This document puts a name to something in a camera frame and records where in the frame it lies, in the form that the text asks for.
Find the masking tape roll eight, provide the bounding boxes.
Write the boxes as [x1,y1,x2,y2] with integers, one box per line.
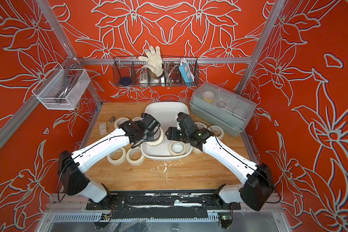
[194,121,208,129]

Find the masking tape roll eleven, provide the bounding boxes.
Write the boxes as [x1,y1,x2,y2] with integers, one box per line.
[169,141,186,156]

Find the masking tape roll six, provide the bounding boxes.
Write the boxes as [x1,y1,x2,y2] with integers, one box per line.
[147,128,164,147]

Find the masking tape roll four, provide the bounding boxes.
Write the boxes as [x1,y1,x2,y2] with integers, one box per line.
[114,117,129,129]

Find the masking tape roll nine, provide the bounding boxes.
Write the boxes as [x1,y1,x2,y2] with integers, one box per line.
[209,125,224,140]

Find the white plastic storage tray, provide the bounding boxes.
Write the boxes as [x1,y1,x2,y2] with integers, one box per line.
[141,101,192,161]

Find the masking tape roll ten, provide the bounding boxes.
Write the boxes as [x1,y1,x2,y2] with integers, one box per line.
[126,147,145,166]

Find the masking tape roll one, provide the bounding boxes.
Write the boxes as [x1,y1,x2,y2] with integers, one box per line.
[132,117,143,122]

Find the masking tape roll seven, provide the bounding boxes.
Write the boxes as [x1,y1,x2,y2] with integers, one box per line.
[192,147,203,154]

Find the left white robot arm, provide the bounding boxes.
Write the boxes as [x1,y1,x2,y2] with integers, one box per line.
[57,114,161,203]

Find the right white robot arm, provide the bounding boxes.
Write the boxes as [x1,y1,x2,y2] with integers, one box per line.
[165,112,275,211]

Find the masking tape roll twelve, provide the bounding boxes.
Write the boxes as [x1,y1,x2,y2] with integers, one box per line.
[107,148,126,166]

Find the small clear plastic box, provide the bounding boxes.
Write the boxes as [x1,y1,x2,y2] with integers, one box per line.
[99,123,108,135]

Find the grey lidded plastic box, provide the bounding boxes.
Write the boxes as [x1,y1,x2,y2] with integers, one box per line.
[190,82,257,137]

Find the metal pipe tee fitting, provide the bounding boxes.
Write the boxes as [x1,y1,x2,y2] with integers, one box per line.
[109,116,116,122]

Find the white power strip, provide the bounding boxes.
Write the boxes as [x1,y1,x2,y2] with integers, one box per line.
[139,71,148,86]

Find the dark blue round container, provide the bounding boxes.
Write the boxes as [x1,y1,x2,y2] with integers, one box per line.
[119,76,132,86]

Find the blue white device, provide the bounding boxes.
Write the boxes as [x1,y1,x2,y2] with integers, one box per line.
[179,59,195,85]

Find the white work glove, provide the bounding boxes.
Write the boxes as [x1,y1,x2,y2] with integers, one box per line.
[138,46,163,77]

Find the black wire wall basket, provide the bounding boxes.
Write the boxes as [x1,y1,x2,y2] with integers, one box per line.
[113,56,200,87]

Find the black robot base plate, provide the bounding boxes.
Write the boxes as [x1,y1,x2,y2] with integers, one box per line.
[86,189,241,219]

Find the white mesh wall basket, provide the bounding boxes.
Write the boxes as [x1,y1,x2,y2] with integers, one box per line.
[32,64,90,110]

